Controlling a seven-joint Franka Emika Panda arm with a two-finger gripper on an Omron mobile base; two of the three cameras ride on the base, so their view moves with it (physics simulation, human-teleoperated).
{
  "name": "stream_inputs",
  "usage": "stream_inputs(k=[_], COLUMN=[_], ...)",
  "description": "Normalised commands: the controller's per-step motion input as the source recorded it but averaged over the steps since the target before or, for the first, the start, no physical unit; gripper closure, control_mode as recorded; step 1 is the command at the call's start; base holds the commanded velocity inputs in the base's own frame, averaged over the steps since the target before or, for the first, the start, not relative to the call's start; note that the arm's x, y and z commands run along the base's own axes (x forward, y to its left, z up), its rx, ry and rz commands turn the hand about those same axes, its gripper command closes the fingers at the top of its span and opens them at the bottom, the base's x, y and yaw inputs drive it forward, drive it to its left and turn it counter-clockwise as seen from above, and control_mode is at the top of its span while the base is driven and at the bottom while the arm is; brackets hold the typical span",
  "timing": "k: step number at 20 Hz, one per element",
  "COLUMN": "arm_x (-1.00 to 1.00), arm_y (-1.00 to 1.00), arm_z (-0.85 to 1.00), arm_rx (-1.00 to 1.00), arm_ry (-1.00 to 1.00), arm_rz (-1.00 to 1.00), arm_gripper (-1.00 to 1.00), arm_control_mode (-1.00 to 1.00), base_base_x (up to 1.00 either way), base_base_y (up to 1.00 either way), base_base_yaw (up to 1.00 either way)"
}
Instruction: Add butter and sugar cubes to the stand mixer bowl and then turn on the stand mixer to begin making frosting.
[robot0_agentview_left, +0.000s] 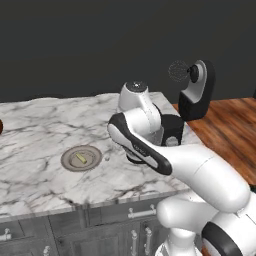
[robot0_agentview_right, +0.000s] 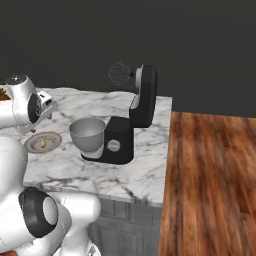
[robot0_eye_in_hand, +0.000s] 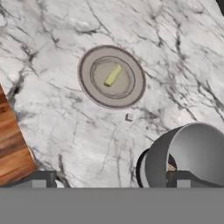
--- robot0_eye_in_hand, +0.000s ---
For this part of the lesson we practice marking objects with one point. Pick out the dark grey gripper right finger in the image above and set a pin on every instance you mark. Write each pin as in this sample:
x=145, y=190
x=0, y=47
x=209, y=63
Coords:
x=182, y=176

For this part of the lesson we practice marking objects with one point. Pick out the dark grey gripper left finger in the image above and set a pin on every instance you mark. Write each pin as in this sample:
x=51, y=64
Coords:
x=43, y=176

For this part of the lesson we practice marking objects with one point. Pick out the grey stand mixer bowl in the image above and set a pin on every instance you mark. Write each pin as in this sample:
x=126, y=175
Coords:
x=195, y=148

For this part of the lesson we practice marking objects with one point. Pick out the small white sugar cube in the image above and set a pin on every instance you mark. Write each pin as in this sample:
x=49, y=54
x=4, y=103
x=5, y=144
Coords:
x=129, y=117

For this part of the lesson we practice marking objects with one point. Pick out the yellow butter stick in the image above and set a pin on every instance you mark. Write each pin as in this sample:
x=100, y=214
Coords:
x=113, y=75

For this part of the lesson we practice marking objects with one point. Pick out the round beige plate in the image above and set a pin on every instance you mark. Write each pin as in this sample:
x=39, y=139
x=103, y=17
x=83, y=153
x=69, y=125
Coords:
x=96, y=93

